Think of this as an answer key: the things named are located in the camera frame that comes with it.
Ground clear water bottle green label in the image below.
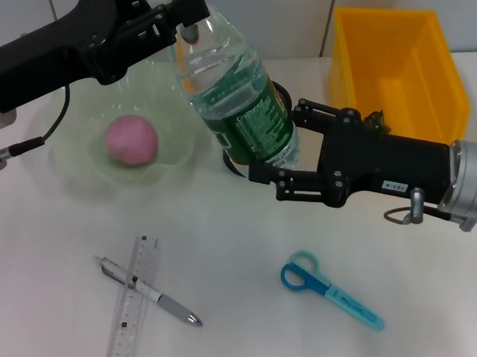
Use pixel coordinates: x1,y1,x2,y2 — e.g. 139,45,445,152
131,0,309,171

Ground left gripper cable with plug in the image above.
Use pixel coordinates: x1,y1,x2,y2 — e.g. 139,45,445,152
0,80,71,166

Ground blue scissors with sheath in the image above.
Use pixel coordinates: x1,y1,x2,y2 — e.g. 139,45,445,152
277,248,389,332

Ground pink peach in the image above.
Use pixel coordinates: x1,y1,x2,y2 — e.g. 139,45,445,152
103,113,161,167

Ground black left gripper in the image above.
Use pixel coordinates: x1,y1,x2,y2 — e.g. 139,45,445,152
0,0,153,121

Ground clear plastic ruler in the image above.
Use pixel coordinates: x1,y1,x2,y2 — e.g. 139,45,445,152
105,233,161,357

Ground green plastic wrapper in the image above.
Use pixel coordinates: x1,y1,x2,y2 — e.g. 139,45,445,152
363,108,390,134

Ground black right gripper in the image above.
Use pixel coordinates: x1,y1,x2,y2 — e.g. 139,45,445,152
247,94,455,213

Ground black mesh pen cup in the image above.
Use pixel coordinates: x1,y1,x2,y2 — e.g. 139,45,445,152
221,78,296,181

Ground yellow plastic bin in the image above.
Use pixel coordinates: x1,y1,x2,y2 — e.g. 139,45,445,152
324,5,477,146

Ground gripper cable with plug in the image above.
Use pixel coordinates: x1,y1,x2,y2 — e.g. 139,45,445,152
383,184,477,232
0,80,71,166

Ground right gripper cable with plug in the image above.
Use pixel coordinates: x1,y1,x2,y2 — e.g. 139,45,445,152
383,184,477,232

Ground pale green glass fruit plate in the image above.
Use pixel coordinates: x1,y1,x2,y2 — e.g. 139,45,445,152
42,55,216,194

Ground grey silver ballpoint pen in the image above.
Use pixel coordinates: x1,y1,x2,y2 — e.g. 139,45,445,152
89,253,208,327

